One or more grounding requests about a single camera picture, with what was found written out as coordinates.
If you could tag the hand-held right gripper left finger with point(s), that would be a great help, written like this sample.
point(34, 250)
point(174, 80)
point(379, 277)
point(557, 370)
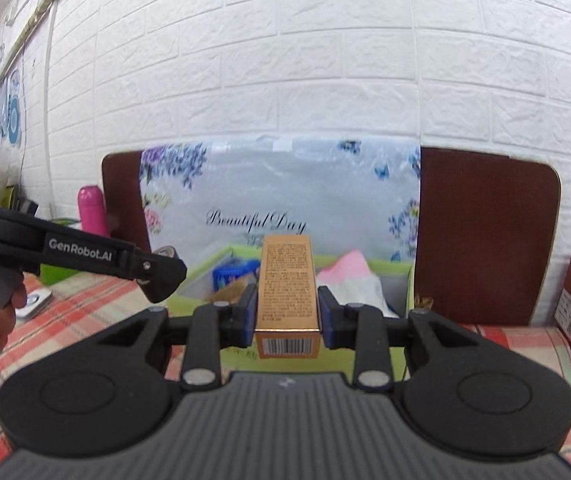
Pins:
point(248, 312)

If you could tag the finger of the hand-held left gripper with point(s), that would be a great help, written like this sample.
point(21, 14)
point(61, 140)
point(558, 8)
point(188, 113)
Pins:
point(163, 275)

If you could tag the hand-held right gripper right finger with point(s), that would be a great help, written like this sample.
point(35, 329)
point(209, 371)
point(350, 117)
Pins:
point(328, 317)

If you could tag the blue plastic gum container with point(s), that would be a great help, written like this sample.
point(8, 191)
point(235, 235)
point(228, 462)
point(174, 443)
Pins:
point(233, 275)

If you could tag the golden carton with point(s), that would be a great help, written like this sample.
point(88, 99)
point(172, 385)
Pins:
point(288, 285)

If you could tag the green cardboard shoe box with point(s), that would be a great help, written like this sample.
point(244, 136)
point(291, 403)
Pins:
point(365, 261)

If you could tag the pink and white cloth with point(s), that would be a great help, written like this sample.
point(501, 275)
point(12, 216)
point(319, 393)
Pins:
point(365, 292)

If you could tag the small green box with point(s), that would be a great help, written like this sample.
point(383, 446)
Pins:
point(60, 272)

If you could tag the white device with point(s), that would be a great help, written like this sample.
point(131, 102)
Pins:
point(35, 304)

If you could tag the pink bottle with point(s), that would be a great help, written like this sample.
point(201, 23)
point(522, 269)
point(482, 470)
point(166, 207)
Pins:
point(92, 210)

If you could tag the floral plastic bedding package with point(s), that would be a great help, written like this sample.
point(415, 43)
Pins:
point(290, 185)

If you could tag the brown wooden headboard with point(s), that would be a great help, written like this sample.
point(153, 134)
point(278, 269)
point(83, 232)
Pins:
point(485, 235)

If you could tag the plaid bed sheet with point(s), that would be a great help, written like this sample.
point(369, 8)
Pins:
point(540, 350)

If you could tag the wall poster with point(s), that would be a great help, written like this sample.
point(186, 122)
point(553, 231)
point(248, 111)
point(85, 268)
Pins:
point(10, 110)

